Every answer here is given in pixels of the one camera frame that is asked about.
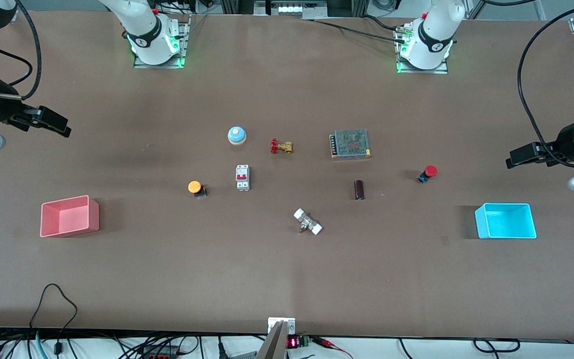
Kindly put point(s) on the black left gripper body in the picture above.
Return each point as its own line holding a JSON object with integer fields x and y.
{"x": 567, "y": 140}

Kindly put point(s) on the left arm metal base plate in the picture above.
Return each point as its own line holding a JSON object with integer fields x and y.
{"x": 446, "y": 70}

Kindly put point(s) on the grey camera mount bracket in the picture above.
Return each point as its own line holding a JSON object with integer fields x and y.
{"x": 276, "y": 339}

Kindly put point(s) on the blue round dome button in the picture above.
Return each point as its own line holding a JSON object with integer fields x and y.
{"x": 236, "y": 134}

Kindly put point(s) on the white circuit breaker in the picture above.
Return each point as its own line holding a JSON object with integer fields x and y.
{"x": 242, "y": 177}

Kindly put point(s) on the metal fitting white caps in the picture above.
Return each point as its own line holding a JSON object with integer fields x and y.
{"x": 308, "y": 222}

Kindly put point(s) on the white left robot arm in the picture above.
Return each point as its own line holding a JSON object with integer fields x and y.
{"x": 431, "y": 45}

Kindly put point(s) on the red push button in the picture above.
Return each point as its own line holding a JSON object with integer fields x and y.
{"x": 430, "y": 172}

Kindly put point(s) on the pink plastic box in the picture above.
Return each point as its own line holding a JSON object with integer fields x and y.
{"x": 68, "y": 217}

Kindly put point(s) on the red alligator clip lead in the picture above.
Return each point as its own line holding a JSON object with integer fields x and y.
{"x": 334, "y": 345}

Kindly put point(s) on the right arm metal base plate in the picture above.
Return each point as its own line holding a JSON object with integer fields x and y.
{"x": 183, "y": 50}

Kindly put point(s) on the red digit display module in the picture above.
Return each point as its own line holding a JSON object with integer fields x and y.
{"x": 294, "y": 342}

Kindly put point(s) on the yellow push button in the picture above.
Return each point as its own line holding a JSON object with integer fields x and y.
{"x": 195, "y": 187}

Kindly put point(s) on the metal mesh power supply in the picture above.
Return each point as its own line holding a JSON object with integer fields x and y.
{"x": 351, "y": 143}

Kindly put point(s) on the cyan plastic box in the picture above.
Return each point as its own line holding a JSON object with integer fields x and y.
{"x": 506, "y": 222}

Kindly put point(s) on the dark brown cylinder capacitor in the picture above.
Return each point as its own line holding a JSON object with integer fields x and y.
{"x": 359, "y": 190}

